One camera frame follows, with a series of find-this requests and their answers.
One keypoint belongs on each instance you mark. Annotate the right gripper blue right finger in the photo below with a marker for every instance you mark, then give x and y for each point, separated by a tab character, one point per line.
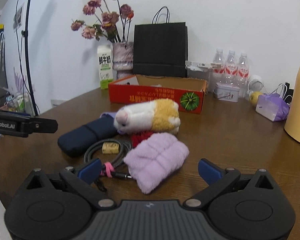
209	172

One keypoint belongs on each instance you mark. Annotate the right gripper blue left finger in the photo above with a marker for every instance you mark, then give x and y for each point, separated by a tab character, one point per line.
90	171

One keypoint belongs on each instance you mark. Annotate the navy blue zip pouch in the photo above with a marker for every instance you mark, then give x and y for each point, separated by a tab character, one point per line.
76	142

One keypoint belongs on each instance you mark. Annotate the white yellow plush toy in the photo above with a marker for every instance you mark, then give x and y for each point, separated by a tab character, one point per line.
141	120

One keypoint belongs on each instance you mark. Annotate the small beige cracker piece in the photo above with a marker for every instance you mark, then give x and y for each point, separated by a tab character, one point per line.
110	148

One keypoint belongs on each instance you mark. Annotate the lavender cloth under pouch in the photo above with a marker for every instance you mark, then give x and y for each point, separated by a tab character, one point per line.
108	115

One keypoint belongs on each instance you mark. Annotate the red cardboard fruit box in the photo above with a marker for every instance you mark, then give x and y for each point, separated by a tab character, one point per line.
188	93

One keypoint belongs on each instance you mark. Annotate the floral tin box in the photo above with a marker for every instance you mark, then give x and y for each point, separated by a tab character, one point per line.
226	92

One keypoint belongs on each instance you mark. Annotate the yellow green apple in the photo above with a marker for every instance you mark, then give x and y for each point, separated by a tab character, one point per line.
253	98

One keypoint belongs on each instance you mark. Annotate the purple tissue packet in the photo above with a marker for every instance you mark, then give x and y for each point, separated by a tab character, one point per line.
272	107

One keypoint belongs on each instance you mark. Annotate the clear plastic food container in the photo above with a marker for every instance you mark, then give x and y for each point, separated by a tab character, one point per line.
199	73

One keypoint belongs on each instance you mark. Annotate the clear water bottle left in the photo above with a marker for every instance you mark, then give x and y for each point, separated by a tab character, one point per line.
218	72

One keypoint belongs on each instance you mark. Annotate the clear water bottle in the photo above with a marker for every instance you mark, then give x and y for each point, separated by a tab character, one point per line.
218	72
243	75
231	68

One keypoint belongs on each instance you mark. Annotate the small white desk fan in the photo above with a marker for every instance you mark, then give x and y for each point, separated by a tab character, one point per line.
255	84

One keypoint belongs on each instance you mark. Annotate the clear water bottle middle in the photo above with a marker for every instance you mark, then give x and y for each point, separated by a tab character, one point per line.
231	68

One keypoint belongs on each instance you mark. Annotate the clear water bottle right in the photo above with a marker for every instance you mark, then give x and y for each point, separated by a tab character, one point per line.
243	75

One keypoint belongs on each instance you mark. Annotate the flat white orange carton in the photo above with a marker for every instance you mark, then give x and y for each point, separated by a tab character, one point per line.
202	65

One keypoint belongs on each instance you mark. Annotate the white green milk carton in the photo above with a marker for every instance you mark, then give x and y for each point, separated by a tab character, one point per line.
105	65

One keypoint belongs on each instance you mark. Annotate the purple marbled vase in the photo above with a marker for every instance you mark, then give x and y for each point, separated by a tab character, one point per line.
123	59

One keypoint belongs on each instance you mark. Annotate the black paper shopping bag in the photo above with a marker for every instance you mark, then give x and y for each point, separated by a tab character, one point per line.
161	48

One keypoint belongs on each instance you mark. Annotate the black light stand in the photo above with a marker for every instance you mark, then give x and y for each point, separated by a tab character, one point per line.
25	34

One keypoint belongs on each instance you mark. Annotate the dried pink rose bouquet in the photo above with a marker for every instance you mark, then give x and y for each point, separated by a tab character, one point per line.
113	25

